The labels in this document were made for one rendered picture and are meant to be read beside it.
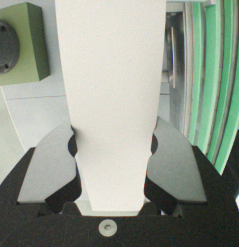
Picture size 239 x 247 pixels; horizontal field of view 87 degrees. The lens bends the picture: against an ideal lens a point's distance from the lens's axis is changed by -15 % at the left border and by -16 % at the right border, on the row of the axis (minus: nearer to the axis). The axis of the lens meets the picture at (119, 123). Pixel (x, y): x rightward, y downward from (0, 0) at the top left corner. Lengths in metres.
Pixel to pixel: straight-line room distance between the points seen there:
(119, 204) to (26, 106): 0.49
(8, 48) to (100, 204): 0.38
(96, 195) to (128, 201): 0.04
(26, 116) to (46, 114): 0.08
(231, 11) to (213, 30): 0.10
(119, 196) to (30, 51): 0.39
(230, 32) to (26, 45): 0.47
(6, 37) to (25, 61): 0.08
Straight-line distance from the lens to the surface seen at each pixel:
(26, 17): 0.44
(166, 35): 0.46
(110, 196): 0.17
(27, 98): 0.58
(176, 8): 0.34
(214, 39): 0.29
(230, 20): 0.37
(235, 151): 0.61
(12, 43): 0.43
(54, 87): 0.51
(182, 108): 0.40
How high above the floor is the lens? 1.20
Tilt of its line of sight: 60 degrees down
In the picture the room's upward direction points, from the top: 179 degrees clockwise
